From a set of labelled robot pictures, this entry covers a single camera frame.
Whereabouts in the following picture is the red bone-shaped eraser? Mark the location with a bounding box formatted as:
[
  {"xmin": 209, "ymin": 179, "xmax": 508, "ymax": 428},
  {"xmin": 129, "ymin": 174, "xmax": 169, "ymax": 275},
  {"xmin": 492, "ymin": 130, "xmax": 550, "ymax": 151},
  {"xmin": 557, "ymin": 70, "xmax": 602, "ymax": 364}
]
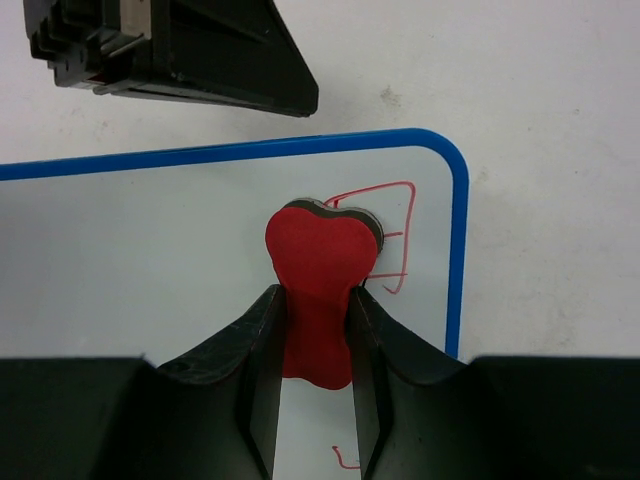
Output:
[{"xmin": 265, "ymin": 198, "xmax": 384, "ymax": 390}]

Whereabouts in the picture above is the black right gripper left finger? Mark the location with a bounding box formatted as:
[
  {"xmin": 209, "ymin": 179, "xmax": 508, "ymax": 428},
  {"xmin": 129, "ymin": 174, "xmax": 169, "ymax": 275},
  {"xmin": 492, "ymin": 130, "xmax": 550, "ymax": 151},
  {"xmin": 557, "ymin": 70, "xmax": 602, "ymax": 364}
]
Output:
[{"xmin": 158, "ymin": 285, "xmax": 287, "ymax": 479}]

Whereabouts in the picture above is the blue framed whiteboard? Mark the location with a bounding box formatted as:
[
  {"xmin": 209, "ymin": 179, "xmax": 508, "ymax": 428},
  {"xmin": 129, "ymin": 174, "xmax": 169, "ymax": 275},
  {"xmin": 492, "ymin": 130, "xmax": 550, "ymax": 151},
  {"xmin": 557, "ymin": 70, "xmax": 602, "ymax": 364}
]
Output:
[{"xmin": 1, "ymin": 129, "xmax": 469, "ymax": 479}]

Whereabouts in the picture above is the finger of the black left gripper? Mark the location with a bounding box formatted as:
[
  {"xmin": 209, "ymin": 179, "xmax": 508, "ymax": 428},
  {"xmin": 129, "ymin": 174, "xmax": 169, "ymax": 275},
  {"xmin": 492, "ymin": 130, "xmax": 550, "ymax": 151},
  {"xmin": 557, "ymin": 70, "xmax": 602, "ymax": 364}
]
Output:
[{"xmin": 23, "ymin": 0, "xmax": 319, "ymax": 117}]

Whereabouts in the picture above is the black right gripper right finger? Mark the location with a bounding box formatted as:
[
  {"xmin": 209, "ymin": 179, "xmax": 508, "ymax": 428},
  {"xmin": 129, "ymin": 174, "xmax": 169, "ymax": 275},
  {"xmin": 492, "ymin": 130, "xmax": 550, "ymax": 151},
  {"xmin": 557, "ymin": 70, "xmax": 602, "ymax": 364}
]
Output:
[{"xmin": 349, "ymin": 287, "xmax": 469, "ymax": 480}]

